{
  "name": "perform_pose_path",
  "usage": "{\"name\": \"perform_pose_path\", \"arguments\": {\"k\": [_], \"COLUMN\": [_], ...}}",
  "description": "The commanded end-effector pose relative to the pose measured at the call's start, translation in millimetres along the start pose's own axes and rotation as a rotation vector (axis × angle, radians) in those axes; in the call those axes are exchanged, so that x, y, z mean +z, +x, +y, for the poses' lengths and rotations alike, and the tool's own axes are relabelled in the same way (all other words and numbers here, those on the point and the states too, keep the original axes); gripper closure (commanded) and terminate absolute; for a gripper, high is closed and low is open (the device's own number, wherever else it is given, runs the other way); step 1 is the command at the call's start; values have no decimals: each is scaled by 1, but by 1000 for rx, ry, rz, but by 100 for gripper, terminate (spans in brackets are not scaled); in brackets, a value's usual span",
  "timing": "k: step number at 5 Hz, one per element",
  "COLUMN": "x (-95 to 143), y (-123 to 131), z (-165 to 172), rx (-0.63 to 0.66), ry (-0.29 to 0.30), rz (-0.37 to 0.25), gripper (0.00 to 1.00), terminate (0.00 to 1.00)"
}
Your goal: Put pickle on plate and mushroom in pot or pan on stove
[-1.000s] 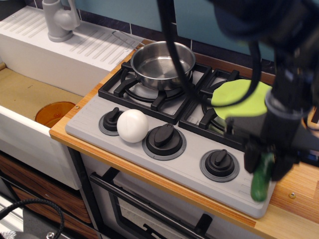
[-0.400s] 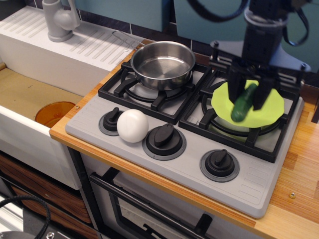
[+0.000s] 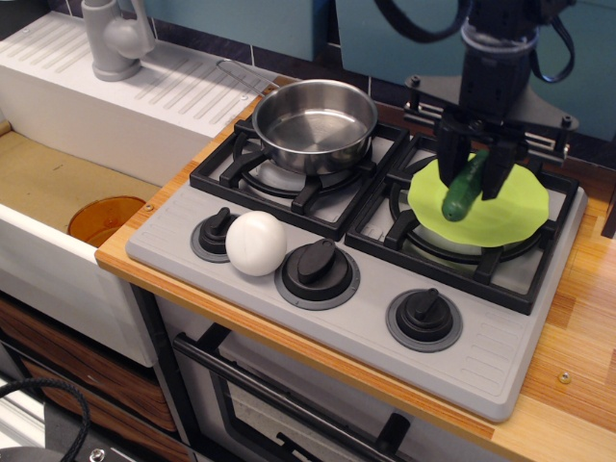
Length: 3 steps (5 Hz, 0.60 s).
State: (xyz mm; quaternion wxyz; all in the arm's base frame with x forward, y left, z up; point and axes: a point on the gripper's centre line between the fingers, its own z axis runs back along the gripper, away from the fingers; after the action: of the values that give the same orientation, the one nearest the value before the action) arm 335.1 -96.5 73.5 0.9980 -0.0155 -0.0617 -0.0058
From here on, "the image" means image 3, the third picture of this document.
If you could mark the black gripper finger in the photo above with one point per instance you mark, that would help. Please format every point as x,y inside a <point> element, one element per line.
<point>453,148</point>
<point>503,156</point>

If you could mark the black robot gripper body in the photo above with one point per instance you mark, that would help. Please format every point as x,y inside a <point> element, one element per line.
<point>494,99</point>

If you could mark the green toy pickle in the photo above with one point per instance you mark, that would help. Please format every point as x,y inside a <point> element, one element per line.
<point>465,188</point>

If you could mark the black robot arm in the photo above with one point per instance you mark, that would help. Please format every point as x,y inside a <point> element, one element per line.
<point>491,25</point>

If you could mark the lime green plate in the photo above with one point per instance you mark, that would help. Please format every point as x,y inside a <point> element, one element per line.
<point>520,209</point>

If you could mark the stainless steel pot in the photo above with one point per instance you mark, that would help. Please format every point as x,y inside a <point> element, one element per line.
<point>315,127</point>

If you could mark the black right stove knob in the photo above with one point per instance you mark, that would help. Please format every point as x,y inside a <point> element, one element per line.
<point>424,320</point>

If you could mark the black stove knob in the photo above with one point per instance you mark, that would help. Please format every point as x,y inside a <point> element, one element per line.
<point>424,320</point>
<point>317,276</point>
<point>209,236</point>

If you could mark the grey toy stove top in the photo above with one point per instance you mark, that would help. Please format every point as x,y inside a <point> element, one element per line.
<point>482,372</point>

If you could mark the black middle stove knob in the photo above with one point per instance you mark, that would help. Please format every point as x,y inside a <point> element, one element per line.
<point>317,276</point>

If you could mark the white toy mushroom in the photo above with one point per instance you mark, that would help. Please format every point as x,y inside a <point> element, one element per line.
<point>256,243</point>

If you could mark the black left stove knob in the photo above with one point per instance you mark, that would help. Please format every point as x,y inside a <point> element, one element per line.
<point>209,236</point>

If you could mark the black right burner grate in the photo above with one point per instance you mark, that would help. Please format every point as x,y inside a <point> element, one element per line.
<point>521,276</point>

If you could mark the black burner grate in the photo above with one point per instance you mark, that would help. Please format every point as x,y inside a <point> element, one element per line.
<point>521,276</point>
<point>238,172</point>

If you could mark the brass countertop screw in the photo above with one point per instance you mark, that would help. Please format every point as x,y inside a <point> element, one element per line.
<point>565,378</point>

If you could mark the black left burner grate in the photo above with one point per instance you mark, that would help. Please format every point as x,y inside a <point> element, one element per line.
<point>238,172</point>

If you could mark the toy oven door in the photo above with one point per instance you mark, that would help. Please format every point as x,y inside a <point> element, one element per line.
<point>270,407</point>

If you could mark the grey toy faucet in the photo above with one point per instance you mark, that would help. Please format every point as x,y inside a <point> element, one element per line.
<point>117,44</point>

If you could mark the white toy sink unit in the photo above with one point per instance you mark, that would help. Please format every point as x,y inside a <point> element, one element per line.
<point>74,139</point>

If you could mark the wooden drawer front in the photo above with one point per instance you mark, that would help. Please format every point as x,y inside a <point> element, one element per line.
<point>126,402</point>

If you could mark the black oven door handle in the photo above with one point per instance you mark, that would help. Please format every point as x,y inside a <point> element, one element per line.
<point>205,353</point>

